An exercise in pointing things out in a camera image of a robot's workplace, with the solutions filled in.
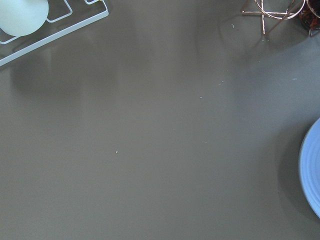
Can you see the white cup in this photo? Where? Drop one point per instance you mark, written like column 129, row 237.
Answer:
column 22, row 17

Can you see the dark tea bottle front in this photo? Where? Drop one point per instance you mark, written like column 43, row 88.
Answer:
column 310, row 14

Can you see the blue plate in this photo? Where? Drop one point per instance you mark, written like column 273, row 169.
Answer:
column 309, row 167

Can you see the copper wire bottle rack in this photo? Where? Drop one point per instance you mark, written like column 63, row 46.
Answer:
column 257, row 8

